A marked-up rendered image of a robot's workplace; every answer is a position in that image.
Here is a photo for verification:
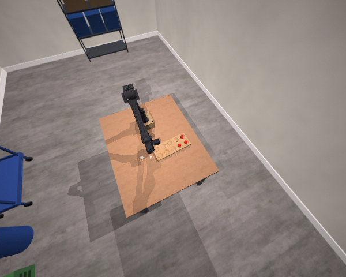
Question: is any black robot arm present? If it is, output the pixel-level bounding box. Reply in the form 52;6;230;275
122;84;160;154

